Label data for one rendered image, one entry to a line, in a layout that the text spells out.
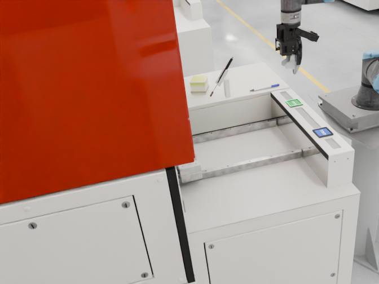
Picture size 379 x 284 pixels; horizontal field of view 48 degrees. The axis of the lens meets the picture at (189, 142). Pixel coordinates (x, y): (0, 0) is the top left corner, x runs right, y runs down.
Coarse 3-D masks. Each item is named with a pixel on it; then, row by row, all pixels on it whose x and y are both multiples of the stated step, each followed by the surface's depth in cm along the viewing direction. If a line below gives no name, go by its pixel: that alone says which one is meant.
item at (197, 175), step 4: (196, 160) 164; (196, 172) 157; (200, 172) 157; (180, 176) 157; (184, 176) 157; (188, 176) 157; (192, 176) 157; (196, 176) 158; (200, 176) 158; (184, 180) 157; (188, 180) 158
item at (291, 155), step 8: (288, 152) 166; (296, 152) 166; (248, 160) 165; (256, 160) 164; (264, 160) 164; (272, 160) 165; (280, 160) 166; (288, 160) 167; (216, 168) 163; (224, 168) 163; (232, 168) 163; (240, 168) 164; (248, 168) 165; (208, 176) 163
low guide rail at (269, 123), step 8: (272, 120) 189; (232, 128) 187; (240, 128) 187; (248, 128) 188; (256, 128) 189; (264, 128) 190; (192, 136) 186; (200, 136) 185; (208, 136) 186; (216, 136) 187; (224, 136) 188
